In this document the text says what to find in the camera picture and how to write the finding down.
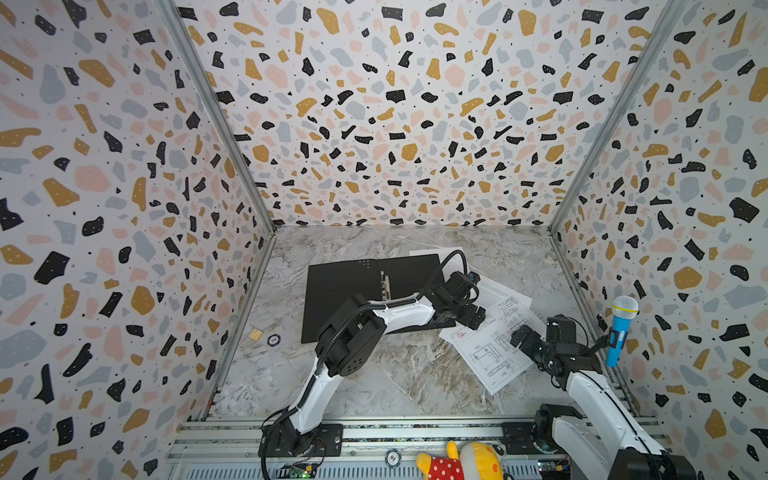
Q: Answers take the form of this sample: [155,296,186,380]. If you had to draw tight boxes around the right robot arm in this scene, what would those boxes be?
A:
[511,315,697,479]

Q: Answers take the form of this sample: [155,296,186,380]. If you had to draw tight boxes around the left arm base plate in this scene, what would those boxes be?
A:
[258,421,344,458]

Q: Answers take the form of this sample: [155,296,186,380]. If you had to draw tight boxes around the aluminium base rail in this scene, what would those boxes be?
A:
[164,416,676,480]

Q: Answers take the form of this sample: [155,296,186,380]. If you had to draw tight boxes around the blue toy microphone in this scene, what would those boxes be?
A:
[605,295,639,368]

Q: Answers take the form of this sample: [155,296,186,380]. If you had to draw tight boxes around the yellow red plush toy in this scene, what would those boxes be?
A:
[416,441,504,480]

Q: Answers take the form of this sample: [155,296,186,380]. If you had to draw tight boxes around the orange folder black inside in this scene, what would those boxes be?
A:
[300,253,448,345]

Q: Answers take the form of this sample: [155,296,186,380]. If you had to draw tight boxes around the green circuit board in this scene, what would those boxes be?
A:
[276,463,317,479]

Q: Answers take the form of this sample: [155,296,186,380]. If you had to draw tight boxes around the round white badge on rail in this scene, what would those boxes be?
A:
[385,449,402,469]

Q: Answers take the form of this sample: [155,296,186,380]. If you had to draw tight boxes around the white text sheet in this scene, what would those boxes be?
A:
[409,247,463,262]
[476,277,532,311]

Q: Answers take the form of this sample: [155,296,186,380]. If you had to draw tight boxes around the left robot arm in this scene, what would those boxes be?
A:
[259,271,485,459]

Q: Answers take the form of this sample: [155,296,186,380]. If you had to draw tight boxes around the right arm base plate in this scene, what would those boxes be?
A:
[501,416,583,455]

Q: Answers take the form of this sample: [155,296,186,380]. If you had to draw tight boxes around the white technical drawing sheet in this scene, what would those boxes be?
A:
[439,297,545,395]

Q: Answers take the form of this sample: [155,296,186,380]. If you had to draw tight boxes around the black corrugated cable left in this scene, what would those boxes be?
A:
[259,249,469,480]

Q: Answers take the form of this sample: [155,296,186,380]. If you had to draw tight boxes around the right circuit board wires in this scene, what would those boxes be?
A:
[537,452,571,480]

